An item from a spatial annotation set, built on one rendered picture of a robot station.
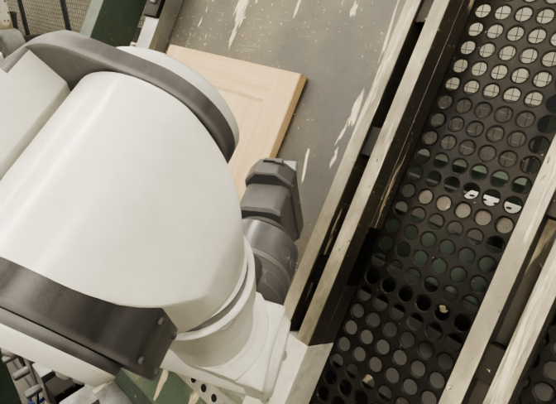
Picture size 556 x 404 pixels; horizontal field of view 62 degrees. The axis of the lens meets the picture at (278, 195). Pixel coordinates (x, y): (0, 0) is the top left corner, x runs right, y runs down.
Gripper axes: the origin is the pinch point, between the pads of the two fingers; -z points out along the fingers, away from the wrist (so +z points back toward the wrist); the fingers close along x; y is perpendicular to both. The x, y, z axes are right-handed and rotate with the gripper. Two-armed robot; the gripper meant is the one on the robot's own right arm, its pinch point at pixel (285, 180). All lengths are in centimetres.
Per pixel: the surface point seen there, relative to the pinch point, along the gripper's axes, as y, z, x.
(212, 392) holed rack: 11.2, 16.3, -30.1
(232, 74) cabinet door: 18.4, -30.4, -2.3
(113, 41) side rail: 61, -55, -8
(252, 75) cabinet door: 13.7, -28.5, -1.6
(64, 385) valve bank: 44, 17, -41
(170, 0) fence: 38, -49, 4
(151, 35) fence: 41, -43, 0
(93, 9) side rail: 64, -56, 0
